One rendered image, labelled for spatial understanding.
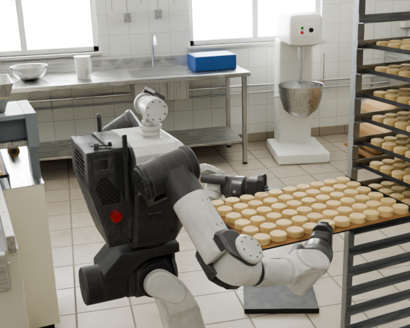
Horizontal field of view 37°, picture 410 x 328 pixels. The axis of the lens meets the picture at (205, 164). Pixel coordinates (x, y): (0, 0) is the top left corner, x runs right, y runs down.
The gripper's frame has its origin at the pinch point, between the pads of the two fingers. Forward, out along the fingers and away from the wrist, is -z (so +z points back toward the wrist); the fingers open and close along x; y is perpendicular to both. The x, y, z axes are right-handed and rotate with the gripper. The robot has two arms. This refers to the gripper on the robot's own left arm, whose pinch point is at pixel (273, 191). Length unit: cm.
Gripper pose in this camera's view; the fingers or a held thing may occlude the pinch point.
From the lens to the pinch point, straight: 221.9
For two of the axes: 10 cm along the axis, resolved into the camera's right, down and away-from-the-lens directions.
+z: -9.3, -0.8, 3.6
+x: -0.3, -9.5, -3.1
